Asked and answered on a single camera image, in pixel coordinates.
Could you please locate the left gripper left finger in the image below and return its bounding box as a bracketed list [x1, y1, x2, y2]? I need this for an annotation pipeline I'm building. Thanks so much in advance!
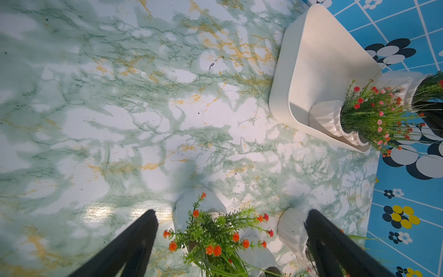
[70, 210, 159, 277]

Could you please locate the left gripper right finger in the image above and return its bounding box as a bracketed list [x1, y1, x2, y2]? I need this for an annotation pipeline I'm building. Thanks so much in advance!
[304, 210, 394, 277]

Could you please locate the red potted gypsophila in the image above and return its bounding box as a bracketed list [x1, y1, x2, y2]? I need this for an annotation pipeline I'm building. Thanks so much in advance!
[309, 82, 425, 157]
[276, 207, 371, 277]
[163, 188, 282, 277]

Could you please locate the orange potted gypsophila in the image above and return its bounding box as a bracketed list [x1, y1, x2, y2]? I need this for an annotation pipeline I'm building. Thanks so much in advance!
[375, 70, 443, 139]

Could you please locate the white plastic storage box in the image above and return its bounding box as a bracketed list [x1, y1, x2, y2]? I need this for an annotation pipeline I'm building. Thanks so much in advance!
[269, 4, 381, 153]

